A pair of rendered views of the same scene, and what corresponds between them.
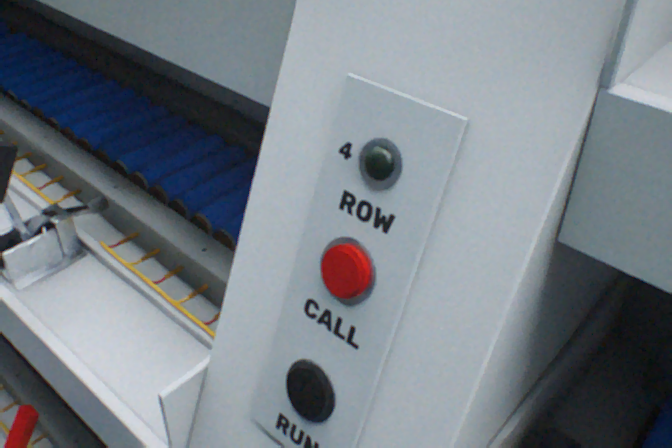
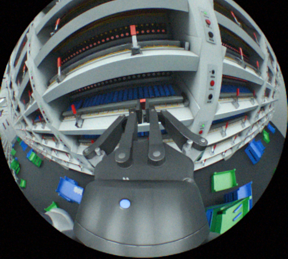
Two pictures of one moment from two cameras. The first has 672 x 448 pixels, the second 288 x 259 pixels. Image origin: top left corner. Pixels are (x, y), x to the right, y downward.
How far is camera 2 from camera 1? 0.29 m
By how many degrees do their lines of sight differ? 30
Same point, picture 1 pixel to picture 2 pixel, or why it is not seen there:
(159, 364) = (177, 113)
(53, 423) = (143, 139)
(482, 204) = (219, 72)
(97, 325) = not seen: hidden behind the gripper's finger
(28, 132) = (116, 104)
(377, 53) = (209, 61)
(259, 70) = (192, 66)
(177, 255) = (164, 101)
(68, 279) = not seen: hidden behind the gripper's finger
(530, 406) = not seen: hidden behind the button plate
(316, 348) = (210, 92)
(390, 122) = (212, 68)
